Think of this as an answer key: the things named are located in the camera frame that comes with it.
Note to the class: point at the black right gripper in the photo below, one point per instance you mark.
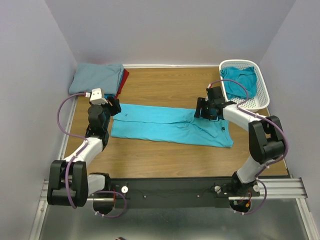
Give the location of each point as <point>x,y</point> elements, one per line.
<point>202,109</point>

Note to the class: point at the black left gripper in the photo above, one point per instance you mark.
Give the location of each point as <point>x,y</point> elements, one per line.
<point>114,105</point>

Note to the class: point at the bright cyan t-shirt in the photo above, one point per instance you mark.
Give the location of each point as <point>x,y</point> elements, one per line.
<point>169,124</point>

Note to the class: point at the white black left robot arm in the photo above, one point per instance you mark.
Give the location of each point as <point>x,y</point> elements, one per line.
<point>69,183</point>

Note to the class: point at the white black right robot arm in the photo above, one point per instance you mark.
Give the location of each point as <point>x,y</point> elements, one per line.
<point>267,145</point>

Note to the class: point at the folded blue t-shirt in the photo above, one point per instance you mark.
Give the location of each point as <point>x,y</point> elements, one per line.
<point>107,96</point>

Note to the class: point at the folded red t-shirt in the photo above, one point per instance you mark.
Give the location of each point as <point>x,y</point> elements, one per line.
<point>124,78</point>

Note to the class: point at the folded grey-blue t-shirt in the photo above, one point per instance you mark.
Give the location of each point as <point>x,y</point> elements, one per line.
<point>89,76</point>

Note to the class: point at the teal t-shirt in basket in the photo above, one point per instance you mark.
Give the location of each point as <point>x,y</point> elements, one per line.
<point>246,77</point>

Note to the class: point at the white perforated laundry basket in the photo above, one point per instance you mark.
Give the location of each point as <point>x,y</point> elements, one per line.
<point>261,100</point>

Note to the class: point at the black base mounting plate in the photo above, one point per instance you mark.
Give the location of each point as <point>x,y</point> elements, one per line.
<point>163,193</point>

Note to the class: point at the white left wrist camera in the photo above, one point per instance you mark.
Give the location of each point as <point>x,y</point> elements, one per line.
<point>97,97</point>

